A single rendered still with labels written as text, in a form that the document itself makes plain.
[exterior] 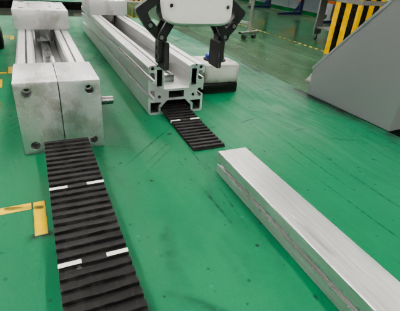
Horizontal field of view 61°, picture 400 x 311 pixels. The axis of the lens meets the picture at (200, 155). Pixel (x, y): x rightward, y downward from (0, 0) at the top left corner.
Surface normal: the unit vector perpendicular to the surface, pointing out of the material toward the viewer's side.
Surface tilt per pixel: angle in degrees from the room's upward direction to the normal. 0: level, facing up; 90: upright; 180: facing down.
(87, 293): 0
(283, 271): 0
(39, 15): 90
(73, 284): 0
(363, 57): 90
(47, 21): 90
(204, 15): 91
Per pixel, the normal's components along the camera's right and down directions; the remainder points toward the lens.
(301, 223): 0.07, -0.87
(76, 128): 0.41, 0.47
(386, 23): -0.89, 0.16
